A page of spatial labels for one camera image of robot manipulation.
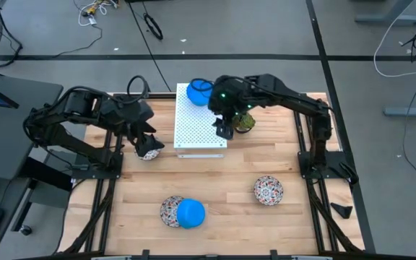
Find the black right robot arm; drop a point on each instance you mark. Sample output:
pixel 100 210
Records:
pixel 294 97

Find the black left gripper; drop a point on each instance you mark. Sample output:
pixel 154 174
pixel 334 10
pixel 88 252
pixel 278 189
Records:
pixel 141 119

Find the black table clamp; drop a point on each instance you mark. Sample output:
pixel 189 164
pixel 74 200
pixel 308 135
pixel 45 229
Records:
pixel 145 254
pixel 273 254

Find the black bowl with floral inside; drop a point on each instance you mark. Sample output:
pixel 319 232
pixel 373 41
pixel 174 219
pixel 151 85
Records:
pixel 149 155
pixel 168 211
pixel 268 190

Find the blue plastic bowl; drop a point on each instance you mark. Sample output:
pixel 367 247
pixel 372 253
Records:
pixel 199 88
pixel 193 101
pixel 190 213

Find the potted succulent plant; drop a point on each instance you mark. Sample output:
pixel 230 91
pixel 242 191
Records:
pixel 245 122

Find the black caster wheel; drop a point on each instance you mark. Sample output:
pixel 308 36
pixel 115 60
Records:
pixel 25 230

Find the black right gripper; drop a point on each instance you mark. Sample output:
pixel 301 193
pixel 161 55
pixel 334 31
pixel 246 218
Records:
pixel 229 99

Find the black triangular bracket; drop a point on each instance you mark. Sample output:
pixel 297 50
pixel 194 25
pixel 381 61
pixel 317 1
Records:
pixel 341 210

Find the dark grey desk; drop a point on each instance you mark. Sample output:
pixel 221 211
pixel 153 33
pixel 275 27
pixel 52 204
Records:
pixel 20 144

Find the black aluminium table frame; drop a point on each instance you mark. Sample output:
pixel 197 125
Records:
pixel 161 95

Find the grey table foot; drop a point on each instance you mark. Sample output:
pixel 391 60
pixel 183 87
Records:
pixel 388 18
pixel 410 110

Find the white perforated metal shelf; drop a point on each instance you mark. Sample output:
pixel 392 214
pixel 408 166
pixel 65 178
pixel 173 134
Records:
pixel 193 126

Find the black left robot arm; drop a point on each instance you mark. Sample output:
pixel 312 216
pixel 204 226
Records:
pixel 81 103

